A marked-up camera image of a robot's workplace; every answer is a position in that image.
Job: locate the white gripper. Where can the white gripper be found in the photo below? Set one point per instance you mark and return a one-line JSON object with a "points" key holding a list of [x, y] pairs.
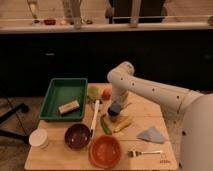
{"points": [[119, 95]]}

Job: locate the blue sponge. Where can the blue sponge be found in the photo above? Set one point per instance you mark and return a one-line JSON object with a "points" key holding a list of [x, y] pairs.
{"points": [[114, 109]]}

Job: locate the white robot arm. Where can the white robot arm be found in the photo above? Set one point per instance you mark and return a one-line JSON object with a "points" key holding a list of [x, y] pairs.
{"points": [[196, 149]]}

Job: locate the white paper cup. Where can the white paper cup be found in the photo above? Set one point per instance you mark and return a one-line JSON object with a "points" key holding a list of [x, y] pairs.
{"points": [[39, 138]]}

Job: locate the orange tomato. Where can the orange tomato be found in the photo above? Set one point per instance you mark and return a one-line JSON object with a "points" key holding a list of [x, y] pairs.
{"points": [[106, 94]]}

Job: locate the green yellow leafy toy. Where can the green yellow leafy toy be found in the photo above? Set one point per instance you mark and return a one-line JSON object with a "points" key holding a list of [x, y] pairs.
{"points": [[93, 93]]}

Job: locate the green chili pepper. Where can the green chili pepper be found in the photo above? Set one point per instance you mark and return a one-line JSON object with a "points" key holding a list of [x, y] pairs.
{"points": [[104, 126]]}

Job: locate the wooden block eraser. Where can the wooden block eraser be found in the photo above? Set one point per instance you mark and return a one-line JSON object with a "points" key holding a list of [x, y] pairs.
{"points": [[63, 109]]}

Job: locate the blue folded cloth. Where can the blue folded cloth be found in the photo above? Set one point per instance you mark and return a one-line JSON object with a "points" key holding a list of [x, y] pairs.
{"points": [[152, 134]]}

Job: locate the green plastic tray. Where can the green plastic tray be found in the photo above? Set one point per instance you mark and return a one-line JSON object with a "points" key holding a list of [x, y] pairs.
{"points": [[60, 92]]}

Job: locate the dark purple bowl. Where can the dark purple bowl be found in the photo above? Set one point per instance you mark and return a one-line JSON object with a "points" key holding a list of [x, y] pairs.
{"points": [[77, 136]]}

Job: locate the orange bowl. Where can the orange bowl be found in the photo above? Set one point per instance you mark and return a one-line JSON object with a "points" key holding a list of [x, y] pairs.
{"points": [[105, 152]]}

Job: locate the silver fork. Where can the silver fork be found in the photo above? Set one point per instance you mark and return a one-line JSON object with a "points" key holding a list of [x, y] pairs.
{"points": [[138, 153]]}

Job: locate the black chair base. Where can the black chair base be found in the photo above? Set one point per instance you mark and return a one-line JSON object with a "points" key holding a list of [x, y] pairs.
{"points": [[11, 125]]}

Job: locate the wooden shelf rail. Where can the wooden shelf rail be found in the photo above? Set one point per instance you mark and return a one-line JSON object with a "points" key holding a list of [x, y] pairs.
{"points": [[107, 28]]}

